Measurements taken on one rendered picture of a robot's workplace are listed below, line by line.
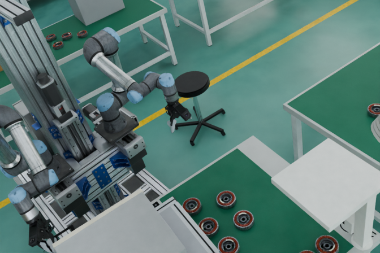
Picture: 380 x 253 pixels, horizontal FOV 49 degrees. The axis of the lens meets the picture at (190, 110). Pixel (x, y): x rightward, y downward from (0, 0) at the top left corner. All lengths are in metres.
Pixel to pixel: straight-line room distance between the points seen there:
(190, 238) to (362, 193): 0.76
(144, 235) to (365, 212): 0.98
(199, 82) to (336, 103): 1.26
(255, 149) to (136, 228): 1.19
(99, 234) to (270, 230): 0.95
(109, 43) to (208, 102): 2.13
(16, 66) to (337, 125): 1.98
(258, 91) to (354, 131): 1.75
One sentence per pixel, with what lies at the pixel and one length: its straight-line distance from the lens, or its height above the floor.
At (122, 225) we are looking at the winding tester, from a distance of 1.83.
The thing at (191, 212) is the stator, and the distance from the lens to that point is 2.45.
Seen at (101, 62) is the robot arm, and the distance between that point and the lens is 2.31.
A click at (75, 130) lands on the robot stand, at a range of 2.72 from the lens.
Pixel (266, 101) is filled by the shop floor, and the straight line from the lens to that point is 4.23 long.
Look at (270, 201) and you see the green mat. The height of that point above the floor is 0.75.
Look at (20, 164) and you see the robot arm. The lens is 2.53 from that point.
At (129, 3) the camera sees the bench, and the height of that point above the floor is 0.75.
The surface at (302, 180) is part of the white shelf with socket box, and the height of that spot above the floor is 1.21.
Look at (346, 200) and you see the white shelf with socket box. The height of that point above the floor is 1.20.
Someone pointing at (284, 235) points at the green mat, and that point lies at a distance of 2.33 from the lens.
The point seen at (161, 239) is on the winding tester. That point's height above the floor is 1.32.
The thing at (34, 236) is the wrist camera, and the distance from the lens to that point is 2.09.
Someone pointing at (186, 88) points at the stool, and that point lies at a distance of 3.67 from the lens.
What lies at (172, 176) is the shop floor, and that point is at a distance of 3.72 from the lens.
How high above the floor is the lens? 2.72
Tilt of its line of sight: 39 degrees down
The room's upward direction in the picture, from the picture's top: 16 degrees counter-clockwise
